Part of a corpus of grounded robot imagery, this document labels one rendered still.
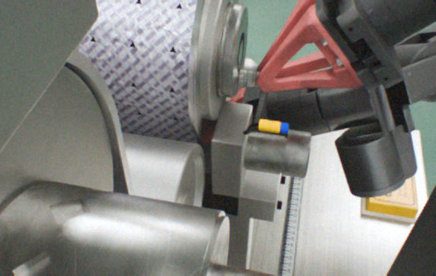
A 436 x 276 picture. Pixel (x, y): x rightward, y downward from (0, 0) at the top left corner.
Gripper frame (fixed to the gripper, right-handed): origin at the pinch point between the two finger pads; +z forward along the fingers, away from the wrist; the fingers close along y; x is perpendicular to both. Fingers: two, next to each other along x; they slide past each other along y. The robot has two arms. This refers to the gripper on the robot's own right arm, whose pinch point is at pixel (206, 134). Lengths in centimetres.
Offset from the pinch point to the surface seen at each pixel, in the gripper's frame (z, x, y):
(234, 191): -7.6, 2.7, -12.2
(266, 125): -14.0, 9.6, -12.7
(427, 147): -11, -128, 114
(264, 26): 61, -88, 194
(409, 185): -17.5, -27.3, 10.6
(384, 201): -14.1, -25.5, 7.0
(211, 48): -12.4, 16.1, -11.0
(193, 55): -11.9, 16.9, -12.7
